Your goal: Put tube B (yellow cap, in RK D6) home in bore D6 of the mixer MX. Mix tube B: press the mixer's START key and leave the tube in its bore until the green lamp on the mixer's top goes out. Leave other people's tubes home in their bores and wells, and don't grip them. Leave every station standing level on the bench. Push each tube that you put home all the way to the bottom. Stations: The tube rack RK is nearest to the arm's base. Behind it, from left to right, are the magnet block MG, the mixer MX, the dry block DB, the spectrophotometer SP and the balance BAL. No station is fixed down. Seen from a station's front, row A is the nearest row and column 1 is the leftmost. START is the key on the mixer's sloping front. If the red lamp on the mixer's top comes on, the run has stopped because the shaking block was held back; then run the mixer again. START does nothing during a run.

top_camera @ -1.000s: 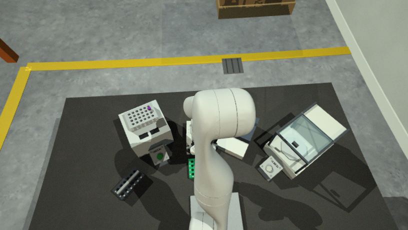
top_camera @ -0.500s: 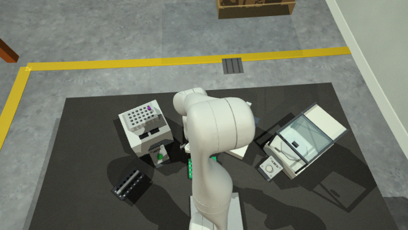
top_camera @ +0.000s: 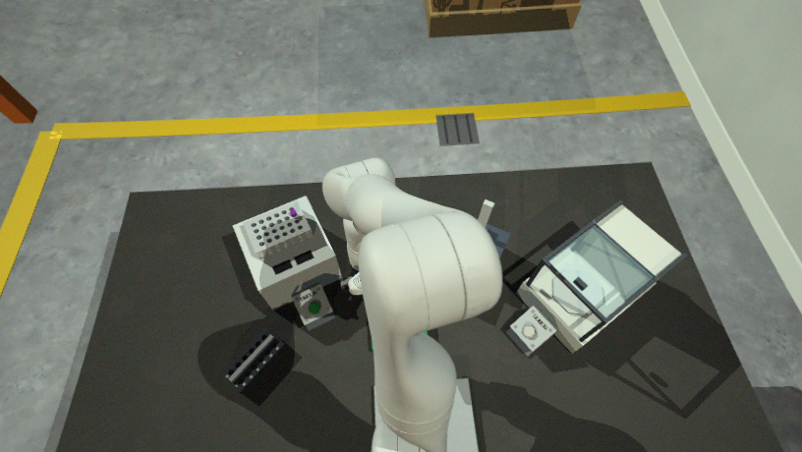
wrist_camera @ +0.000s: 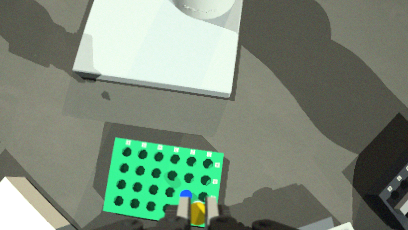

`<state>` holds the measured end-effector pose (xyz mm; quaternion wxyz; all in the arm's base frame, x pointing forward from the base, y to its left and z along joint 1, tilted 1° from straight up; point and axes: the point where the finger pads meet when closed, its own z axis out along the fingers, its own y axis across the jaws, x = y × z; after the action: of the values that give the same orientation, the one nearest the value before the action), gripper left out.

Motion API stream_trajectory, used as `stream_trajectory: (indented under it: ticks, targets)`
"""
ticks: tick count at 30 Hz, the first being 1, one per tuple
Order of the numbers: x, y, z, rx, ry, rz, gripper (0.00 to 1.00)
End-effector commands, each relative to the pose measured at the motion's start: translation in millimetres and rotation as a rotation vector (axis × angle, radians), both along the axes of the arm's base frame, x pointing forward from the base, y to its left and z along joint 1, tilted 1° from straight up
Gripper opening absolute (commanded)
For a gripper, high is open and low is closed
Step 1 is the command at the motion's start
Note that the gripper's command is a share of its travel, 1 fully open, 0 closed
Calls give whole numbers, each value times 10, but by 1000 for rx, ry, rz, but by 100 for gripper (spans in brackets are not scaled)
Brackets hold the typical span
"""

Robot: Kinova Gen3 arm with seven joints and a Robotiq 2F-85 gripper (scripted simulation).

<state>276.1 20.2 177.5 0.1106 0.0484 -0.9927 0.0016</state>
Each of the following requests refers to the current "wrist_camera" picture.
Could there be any white benchtop mixer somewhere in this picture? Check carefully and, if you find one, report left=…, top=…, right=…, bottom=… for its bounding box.
left=296, top=216, right=354, bottom=230

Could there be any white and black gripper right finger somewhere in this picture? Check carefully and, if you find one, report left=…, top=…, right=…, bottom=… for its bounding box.
left=204, top=197, right=299, bottom=230

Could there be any green tube rack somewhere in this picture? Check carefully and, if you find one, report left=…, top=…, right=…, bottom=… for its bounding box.
left=103, top=138, right=224, bottom=220

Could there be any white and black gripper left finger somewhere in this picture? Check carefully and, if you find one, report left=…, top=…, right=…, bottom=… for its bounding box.
left=93, top=197, right=191, bottom=230

